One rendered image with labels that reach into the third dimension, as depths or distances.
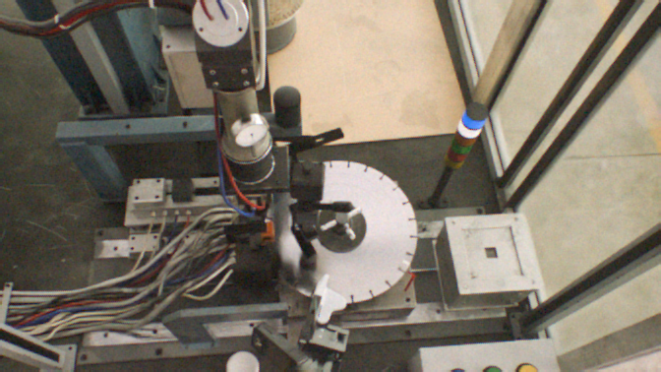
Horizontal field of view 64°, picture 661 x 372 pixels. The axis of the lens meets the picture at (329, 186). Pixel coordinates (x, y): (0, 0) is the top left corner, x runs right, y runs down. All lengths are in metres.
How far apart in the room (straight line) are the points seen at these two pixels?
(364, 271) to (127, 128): 0.58
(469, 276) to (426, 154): 0.43
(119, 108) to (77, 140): 0.35
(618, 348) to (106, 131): 1.06
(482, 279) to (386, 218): 0.25
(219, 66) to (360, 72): 1.02
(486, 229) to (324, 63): 0.72
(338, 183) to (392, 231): 0.16
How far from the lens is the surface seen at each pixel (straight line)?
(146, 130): 1.19
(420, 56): 1.70
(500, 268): 1.24
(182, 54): 0.73
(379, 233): 1.14
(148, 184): 1.31
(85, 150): 1.26
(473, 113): 1.08
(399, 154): 1.48
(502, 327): 1.35
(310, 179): 0.85
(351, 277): 1.10
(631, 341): 1.03
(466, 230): 1.25
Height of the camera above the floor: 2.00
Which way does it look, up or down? 62 degrees down
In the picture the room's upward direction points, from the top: 4 degrees clockwise
